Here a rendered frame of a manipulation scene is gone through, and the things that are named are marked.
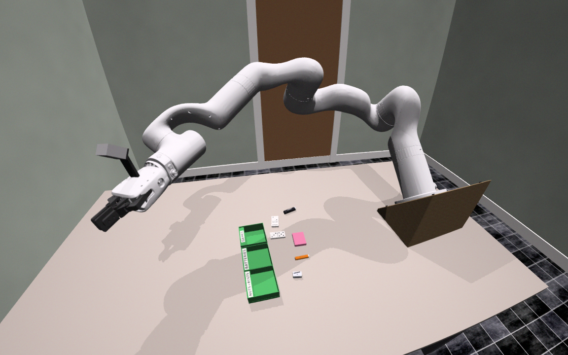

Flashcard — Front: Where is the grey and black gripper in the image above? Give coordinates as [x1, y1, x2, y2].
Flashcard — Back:
[91, 161, 170, 232]

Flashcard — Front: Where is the green three-compartment bin rack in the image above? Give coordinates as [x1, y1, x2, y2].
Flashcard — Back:
[239, 223, 280, 304]

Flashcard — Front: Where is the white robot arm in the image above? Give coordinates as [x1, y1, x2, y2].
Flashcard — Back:
[142, 58, 447, 204]

